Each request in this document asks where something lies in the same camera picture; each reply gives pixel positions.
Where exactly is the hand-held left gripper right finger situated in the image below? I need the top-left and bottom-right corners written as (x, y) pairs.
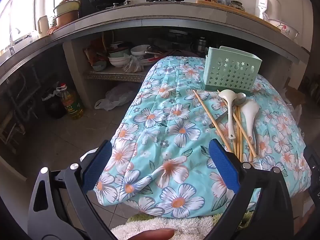
top-left (204, 139), bottom-right (294, 240)

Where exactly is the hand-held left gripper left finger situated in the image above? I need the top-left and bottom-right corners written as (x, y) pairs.
top-left (28, 140), bottom-right (115, 240)

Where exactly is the white plastic soup spoon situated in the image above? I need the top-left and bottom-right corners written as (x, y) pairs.
top-left (218, 89), bottom-right (237, 140)
top-left (240, 99), bottom-right (260, 153)

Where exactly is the metal spoon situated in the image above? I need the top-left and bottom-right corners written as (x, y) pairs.
top-left (209, 92), bottom-right (247, 128)

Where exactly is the green plastic utensil holder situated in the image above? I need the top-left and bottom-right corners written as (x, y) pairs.
top-left (202, 46), bottom-right (262, 92)

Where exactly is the person's left hand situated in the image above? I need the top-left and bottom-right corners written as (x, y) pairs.
top-left (111, 228), bottom-right (175, 240)

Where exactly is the cooking oil bottle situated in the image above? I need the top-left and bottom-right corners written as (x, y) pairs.
top-left (56, 82), bottom-right (84, 119)

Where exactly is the clear plastic bag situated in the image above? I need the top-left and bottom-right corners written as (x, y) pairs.
top-left (94, 84), bottom-right (140, 112)

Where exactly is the black plastic jug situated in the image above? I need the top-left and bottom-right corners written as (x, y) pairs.
top-left (41, 90), bottom-right (67, 119)

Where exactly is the floral turquoise blanket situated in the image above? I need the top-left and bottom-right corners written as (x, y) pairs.
top-left (94, 55), bottom-right (312, 218)

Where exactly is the cardboard piece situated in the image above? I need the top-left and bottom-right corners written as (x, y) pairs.
top-left (285, 85), bottom-right (307, 108)

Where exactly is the white fluffy garment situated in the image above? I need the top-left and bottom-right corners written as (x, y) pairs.
top-left (111, 211), bottom-right (254, 240)

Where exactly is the plastic bag with food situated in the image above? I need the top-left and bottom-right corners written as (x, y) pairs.
top-left (122, 55), bottom-right (145, 74)

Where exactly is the pile of dishes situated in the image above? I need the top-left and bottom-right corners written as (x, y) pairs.
top-left (107, 44), bottom-right (170, 68)

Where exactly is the steel pot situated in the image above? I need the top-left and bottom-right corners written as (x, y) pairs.
top-left (192, 36), bottom-right (209, 53)

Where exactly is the concrete kitchen counter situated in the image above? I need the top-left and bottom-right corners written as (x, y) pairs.
top-left (0, 0), bottom-right (310, 88)

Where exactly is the floral white bowl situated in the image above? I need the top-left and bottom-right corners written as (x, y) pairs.
top-left (268, 19), bottom-right (299, 40)

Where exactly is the cream mug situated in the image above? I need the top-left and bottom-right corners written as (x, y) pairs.
top-left (37, 15), bottom-right (49, 37)

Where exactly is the wooden cutting board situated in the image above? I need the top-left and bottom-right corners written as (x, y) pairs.
top-left (196, 0), bottom-right (282, 33)

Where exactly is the stack of metal basins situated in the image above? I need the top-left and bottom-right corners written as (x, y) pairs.
top-left (53, 0), bottom-right (81, 28)

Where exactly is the white kitchen appliance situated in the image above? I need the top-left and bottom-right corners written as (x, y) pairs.
top-left (255, 0), bottom-right (275, 20)

